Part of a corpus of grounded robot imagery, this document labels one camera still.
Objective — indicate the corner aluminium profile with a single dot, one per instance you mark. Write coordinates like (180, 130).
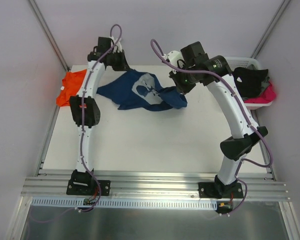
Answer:
(283, 6)
(47, 32)

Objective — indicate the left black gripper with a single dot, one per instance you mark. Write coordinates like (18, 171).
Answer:
(120, 63)

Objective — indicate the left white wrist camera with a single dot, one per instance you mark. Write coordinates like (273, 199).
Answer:
(117, 46)

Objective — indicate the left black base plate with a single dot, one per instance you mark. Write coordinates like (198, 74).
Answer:
(76, 188)

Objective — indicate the left corner aluminium profile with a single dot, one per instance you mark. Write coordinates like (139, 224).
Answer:
(47, 32)

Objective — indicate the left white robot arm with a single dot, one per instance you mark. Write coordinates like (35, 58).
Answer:
(86, 113)

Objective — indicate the orange folded t-shirt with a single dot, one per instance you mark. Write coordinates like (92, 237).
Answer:
(71, 84)

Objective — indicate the white plastic laundry basket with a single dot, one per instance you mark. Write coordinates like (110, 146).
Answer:
(244, 62)

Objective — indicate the black t-shirt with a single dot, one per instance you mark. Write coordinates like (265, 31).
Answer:
(247, 82)

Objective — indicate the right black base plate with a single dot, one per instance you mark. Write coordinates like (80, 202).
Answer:
(219, 191)

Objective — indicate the pink t-shirt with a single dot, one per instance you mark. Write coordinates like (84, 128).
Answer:
(265, 99)

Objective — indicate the right corner aluminium profile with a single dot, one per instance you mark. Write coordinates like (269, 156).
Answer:
(283, 6)

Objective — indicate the aluminium mounting rail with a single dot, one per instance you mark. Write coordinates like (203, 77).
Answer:
(155, 185)

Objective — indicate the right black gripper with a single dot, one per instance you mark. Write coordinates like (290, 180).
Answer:
(179, 83)

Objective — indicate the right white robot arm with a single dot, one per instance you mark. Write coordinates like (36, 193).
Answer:
(195, 67)

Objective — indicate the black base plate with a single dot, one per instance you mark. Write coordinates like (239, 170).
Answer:
(219, 191)
(76, 188)

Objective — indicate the white slotted cable duct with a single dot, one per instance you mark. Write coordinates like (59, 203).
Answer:
(126, 203)

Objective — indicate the navy blue t-shirt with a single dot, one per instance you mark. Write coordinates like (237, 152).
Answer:
(135, 89)

